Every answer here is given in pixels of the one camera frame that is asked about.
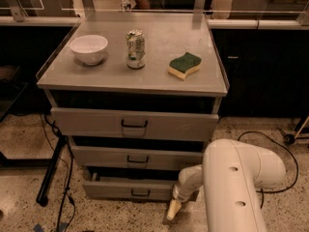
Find white horizontal rail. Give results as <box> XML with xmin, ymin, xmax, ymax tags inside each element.
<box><xmin>0</xmin><ymin>16</ymin><xmax>309</xmax><ymax>31</ymax></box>

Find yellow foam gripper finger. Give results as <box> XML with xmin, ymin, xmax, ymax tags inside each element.
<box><xmin>166</xmin><ymin>199</ymin><xmax>182</xmax><ymax>220</ymax></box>

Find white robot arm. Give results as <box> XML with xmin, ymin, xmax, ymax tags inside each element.
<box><xmin>167</xmin><ymin>139</ymin><xmax>286</xmax><ymax>232</ymax></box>

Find clear plastic water bottle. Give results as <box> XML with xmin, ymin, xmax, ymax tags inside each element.
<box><xmin>121</xmin><ymin>0</ymin><xmax>131</xmax><ymax>12</ymax></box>

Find wheeled cart base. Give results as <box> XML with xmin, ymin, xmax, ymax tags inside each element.
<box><xmin>284</xmin><ymin>115</ymin><xmax>309</xmax><ymax>145</ymax></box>

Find white ceramic bowl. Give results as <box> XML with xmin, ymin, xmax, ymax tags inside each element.
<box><xmin>70</xmin><ymin>35</ymin><xmax>108</xmax><ymax>66</ymax></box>

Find black floor cable right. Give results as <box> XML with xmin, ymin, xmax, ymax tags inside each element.
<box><xmin>237</xmin><ymin>130</ymin><xmax>299</xmax><ymax>210</ymax></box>

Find grey middle drawer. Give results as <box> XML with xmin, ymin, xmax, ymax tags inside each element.
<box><xmin>71</xmin><ymin>146</ymin><xmax>202</xmax><ymax>171</ymax></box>

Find grey bottom drawer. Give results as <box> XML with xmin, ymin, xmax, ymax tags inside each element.
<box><xmin>83</xmin><ymin>173</ymin><xmax>176</xmax><ymax>201</ymax></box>

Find black floor cable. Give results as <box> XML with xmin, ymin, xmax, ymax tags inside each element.
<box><xmin>237</xmin><ymin>130</ymin><xmax>299</xmax><ymax>210</ymax></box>
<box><xmin>39</xmin><ymin>113</ymin><xmax>77</xmax><ymax>232</ymax></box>

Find grey metal drawer cabinet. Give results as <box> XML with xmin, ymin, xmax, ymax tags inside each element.
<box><xmin>36</xmin><ymin>11</ymin><xmax>230</xmax><ymax>202</ymax></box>

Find black stand leg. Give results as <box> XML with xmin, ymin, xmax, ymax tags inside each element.
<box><xmin>36</xmin><ymin>136</ymin><xmax>65</xmax><ymax>207</ymax></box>

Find green white soda can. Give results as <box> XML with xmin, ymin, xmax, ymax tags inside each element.
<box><xmin>126</xmin><ymin>29</ymin><xmax>146</xmax><ymax>70</ymax></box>

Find black floor cable left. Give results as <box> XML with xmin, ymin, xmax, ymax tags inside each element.
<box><xmin>39</xmin><ymin>113</ymin><xmax>77</xmax><ymax>232</ymax></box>

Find grey top drawer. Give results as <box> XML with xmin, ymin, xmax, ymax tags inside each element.
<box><xmin>51</xmin><ymin>107</ymin><xmax>218</xmax><ymax>141</ymax></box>

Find grey drawer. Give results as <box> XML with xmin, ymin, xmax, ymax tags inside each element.
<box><xmin>83</xmin><ymin>173</ymin><xmax>176</xmax><ymax>201</ymax></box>
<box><xmin>71</xmin><ymin>146</ymin><xmax>202</xmax><ymax>171</ymax></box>
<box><xmin>51</xmin><ymin>107</ymin><xmax>218</xmax><ymax>141</ymax></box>

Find green yellow sponge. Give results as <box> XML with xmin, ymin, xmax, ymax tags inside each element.
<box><xmin>168</xmin><ymin>52</ymin><xmax>202</xmax><ymax>80</ymax></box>

